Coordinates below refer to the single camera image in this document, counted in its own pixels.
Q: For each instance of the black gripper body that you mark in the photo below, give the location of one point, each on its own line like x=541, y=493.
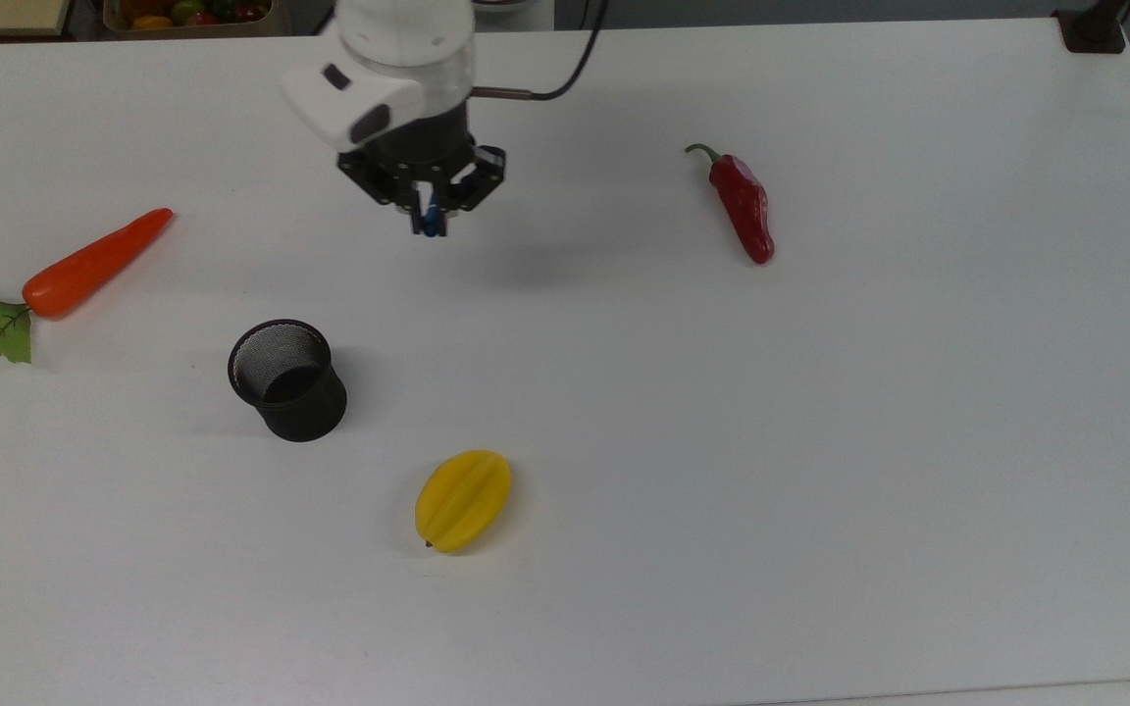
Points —
x=418, y=147

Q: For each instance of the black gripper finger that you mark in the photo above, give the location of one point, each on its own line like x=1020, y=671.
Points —
x=419, y=214
x=443, y=218

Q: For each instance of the blue and white marker pen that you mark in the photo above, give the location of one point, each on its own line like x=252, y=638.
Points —
x=434, y=220

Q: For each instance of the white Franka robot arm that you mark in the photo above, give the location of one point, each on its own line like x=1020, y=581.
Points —
x=398, y=39

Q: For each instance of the black mesh pen cup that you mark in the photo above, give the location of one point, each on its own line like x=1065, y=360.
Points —
x=295, y=402

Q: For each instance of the tray of toy fruits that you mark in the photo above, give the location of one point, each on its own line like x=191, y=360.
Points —
x=187, y=18

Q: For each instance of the yellow toy starfruit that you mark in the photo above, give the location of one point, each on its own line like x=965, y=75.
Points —
x=464, y=500

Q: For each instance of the red toy chili pepper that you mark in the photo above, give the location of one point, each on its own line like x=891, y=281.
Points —
x=744, y=206

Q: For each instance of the orange toy carrot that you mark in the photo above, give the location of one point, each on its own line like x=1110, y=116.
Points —
x=94, y=265

